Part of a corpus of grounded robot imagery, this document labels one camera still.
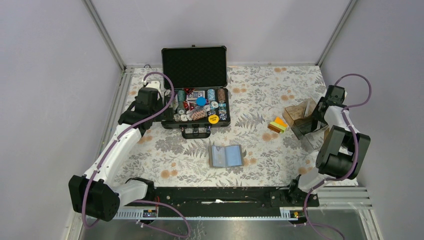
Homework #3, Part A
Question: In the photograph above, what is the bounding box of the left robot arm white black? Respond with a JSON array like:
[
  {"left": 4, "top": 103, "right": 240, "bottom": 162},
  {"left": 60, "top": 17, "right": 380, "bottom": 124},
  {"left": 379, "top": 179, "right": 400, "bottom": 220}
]
[{"left": 68, "top": 87, "right": 164, "bottom": 222}]

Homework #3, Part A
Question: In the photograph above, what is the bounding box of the clear acrylic card box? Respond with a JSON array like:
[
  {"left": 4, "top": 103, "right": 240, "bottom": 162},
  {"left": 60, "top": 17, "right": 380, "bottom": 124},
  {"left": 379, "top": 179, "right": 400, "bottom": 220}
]
[{"left": 282, "top": 98, "right": 328, "bottom": 153}]

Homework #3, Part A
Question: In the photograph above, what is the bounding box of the yellow round dealer chip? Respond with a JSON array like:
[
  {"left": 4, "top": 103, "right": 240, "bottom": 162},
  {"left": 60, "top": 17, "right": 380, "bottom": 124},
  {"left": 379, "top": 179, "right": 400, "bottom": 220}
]
[{"left": 208, "top": 114, "right": 220, "bottom": 125}]

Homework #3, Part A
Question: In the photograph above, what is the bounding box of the black poker chip case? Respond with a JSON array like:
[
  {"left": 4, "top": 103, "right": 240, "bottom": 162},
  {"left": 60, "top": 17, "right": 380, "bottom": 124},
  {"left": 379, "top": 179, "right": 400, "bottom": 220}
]
[{"left": 161, "top": 45, "right": 231, "bottom": 140}]

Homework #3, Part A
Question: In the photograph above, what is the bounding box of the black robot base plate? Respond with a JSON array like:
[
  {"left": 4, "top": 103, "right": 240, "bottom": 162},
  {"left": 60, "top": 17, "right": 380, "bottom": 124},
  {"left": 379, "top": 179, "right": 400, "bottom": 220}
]
[{"left": 146, "top": 186, "right": 320, "bottom": 219}]

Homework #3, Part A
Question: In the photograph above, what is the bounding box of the beige card holder wallet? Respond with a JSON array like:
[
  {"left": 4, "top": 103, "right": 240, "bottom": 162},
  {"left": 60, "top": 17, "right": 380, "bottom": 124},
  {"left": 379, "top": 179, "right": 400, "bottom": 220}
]
[{"left": 208, "top": 145, "right": 247, "bottom": 168}]

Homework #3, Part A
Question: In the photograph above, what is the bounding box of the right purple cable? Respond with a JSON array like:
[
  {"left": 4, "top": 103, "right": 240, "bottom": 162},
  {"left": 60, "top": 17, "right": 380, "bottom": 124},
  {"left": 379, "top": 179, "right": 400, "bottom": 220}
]
[{"left": 302, "top": 73, "right": 373, "bottom": 240}]

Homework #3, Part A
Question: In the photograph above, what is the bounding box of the playing card deck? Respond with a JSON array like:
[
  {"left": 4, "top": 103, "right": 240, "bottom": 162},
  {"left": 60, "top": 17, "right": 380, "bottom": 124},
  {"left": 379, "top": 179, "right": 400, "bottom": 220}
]
[{"left": 186, "top": 90, "right": 205, "bottom": 101}]

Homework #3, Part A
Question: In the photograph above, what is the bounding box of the orange yellow sticky note stack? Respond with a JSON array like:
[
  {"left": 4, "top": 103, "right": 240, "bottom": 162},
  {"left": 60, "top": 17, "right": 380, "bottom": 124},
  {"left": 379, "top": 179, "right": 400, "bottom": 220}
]
[{"left": 267, "top": 117, "right": 288, "bottom": 134}]

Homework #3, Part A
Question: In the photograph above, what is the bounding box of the purple cable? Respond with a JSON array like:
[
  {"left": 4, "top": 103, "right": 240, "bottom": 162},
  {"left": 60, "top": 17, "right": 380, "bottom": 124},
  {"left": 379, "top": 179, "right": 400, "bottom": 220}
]
[
  {"left": 302, "top": 73, "right": 373, "bottom": 240},
  {"left": 80, "top": 71, "right": 193, "bottom": 239}
]

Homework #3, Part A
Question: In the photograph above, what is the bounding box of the floral patterned table mat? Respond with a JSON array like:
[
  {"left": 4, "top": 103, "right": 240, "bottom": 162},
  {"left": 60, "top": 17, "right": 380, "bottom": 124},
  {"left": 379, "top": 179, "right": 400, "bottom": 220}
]
[{"left": 113, "top": 65, "right": 326, "bottom": 187}]

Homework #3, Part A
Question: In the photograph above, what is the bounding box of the white VIP credit card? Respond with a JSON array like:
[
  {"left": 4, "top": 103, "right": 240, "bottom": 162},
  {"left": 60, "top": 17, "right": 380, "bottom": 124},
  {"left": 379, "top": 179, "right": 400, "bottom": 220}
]
[{"left": 211, "top": 145, "right": 226, "bottom": 168}]

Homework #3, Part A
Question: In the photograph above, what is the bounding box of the blue round chip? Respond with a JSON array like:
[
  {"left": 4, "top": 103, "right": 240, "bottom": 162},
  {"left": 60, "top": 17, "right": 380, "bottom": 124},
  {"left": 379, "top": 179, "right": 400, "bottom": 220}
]
[{"left": 195, "top": 96, "right": 207, "bottom": 106}]

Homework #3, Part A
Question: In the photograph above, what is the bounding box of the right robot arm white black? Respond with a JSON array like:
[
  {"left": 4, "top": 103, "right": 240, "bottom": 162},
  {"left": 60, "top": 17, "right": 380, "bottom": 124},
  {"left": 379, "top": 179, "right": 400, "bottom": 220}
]
[{"left": 286, "top": 85, "right": 371, "bottom": 206}]

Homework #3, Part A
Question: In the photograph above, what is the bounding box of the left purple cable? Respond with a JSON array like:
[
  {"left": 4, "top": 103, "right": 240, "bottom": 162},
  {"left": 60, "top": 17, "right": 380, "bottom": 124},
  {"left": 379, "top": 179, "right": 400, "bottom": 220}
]
[{"left": 80, "top": 71, "right": 193, "bottom": 239}]

